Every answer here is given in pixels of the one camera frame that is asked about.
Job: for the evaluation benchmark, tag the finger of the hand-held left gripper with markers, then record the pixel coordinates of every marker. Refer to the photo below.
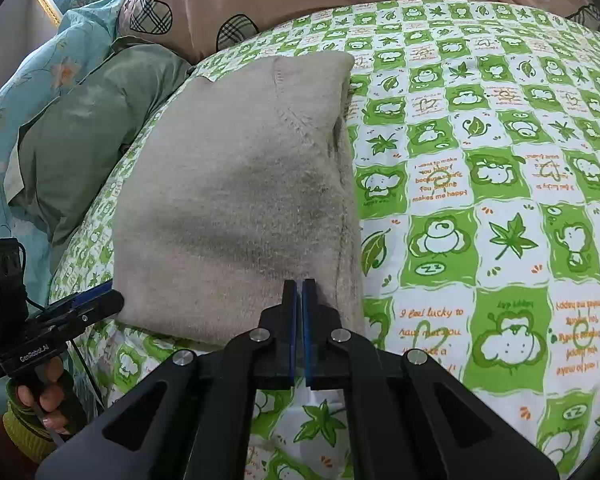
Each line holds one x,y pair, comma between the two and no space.
100,307
92,292

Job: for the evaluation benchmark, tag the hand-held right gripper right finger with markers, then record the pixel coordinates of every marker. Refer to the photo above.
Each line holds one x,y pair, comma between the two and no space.
325,345

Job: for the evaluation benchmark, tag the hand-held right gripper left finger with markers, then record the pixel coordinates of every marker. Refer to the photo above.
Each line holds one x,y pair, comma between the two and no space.
275,345

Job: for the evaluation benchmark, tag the beige knit sweater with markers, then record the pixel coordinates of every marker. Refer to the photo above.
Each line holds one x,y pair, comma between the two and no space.
235,195

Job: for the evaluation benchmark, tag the person's left hand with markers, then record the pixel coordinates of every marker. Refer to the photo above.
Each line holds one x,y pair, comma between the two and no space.
50,400

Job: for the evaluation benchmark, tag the sage green pillow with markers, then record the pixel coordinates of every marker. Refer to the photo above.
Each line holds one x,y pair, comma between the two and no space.
90,125

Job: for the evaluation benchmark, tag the green white printed bedsheet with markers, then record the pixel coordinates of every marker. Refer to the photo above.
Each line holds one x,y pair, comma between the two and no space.
480,210

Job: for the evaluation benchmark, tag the teal floral blanket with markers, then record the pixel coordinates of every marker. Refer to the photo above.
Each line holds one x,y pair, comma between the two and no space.
35,85

